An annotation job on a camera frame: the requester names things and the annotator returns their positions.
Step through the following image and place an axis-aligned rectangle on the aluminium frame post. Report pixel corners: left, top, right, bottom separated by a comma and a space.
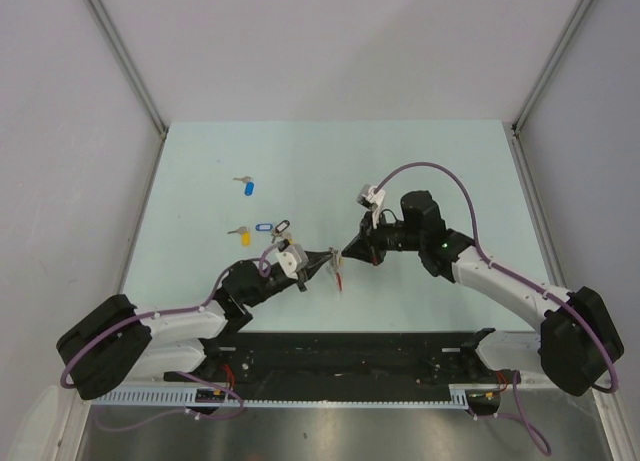
74, 0, 169, 135
509, 0, 605, 132

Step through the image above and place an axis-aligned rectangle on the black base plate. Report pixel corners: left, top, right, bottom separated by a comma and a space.
190, 332, 513, 403

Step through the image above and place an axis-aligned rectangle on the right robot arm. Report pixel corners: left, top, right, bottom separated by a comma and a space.
342, 185, 624, 396

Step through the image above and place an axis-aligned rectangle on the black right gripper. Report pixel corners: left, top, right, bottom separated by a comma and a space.
343, 208, 424, 266

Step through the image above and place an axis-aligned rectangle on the aluminium frame post left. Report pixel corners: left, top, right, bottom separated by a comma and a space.
74, 0, 169, 135

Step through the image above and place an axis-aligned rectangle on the blue white key tag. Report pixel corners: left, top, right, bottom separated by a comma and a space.
255, 223, 273, 232

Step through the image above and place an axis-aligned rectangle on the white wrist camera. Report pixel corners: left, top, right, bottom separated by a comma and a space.
276, 244, 307, 279
356, 184, 386, 229

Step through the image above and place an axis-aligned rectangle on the white slotted cable duct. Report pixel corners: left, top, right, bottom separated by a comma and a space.
89, 386, 474, 412

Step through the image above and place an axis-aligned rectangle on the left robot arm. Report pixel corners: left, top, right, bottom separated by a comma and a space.
56, 249, 332, 400

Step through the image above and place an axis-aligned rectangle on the yellow tag key left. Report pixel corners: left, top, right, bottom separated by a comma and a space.
228, 226, 251, 247

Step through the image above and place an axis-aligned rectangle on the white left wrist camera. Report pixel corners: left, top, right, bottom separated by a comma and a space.
276, 244, 307, 279

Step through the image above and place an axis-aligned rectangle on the red-handled metal key organizer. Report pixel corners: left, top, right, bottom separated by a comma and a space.
326, 247, 343, 293

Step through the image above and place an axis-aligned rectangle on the blue tag key far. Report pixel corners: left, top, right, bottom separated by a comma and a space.
233, 176, 255, 196

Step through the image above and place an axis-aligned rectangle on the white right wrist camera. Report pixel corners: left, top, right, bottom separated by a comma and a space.
356, 184, 386, 229

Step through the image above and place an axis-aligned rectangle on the aluminium frame post right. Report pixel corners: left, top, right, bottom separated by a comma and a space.
509, 0, 605, 132

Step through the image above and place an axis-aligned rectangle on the black key tag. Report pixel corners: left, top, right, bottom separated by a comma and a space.
273, 220, 290, 235

